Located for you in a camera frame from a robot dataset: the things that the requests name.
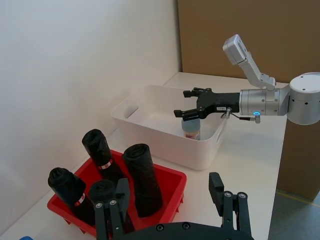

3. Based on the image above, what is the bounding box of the short black bag roll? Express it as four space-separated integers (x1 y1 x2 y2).
89 179 136 234

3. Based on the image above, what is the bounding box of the tall black bag roll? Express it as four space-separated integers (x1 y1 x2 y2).
122 143 164 219

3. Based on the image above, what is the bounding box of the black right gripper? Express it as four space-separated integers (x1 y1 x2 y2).
173 87 241 122

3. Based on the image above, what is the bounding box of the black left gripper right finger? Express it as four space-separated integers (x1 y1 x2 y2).
208 172 253 233

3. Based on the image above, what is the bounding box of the brown cardboard panel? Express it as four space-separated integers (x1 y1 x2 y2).
176 0 320 202

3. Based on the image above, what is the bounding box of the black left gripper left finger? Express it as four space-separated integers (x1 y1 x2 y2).
94 177 136 240

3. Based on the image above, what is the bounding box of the thin dark gripper cable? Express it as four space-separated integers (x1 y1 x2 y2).
219 106 261 124

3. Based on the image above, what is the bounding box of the white plastic bin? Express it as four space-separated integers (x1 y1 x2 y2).
110 84 229 172

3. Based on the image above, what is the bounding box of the black bag roll red label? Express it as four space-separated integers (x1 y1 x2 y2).
81 128 126 186
47 167 97 226

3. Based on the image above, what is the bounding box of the small blue-capped bottle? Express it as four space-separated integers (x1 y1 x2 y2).
180 117 202 142

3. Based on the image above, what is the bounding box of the red plastic bin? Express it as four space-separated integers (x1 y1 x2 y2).
47 149 188 237

